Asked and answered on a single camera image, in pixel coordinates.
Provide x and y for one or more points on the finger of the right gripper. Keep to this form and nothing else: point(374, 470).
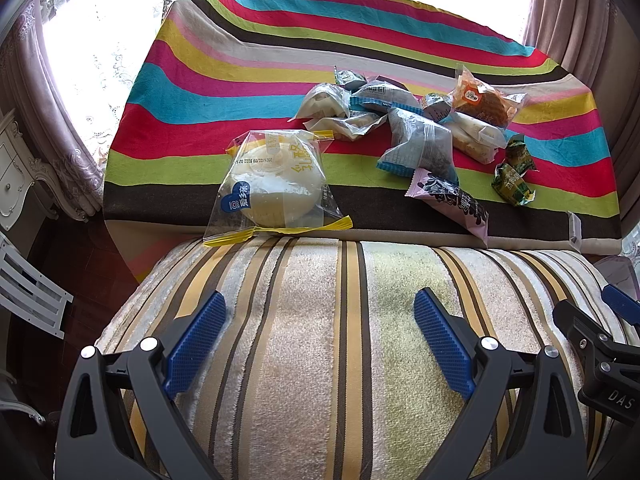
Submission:
point(622, 304)
point(594, 346)

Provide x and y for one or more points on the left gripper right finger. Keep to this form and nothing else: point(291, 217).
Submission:
point(521, 403)

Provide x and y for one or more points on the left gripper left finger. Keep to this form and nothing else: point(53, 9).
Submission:
point(95, 437)

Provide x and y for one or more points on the green garlic pea packet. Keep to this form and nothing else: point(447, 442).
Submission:
point(511, 187)

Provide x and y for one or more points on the pink chocolate snack wrapper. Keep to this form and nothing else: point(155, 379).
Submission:
point(450, 200)

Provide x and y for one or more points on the clear white cake package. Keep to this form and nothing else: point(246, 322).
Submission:
point(477, 139)

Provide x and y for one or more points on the orange tiger-stripe bread package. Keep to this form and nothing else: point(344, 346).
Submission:
point(478, 99)

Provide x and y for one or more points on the grey snack bag blue edge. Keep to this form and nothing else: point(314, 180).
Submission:
point(418, 143)

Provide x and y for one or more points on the round white bun package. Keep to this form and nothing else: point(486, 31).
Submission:
point(275, 184)

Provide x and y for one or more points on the clear round-candies packet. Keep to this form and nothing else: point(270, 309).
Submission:
point(351, 128)

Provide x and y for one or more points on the white nougat packet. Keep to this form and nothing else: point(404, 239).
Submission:
point(324, 100)

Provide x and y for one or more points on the white slatted rack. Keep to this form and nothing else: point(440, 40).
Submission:
point(29, 294)

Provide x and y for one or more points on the white ornate cabinet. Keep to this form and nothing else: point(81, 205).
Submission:
point(20, 170)

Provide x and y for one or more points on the right brown curtain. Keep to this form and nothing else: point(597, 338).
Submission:
point(592, 40)

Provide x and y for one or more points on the left beige curtain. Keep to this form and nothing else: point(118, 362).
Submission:
point(28, 87)

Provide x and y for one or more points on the small green-white snack packet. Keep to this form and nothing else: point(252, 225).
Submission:
point(349, 80)

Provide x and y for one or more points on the colourful striped tablecloth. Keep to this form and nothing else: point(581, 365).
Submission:
point(530, 142)

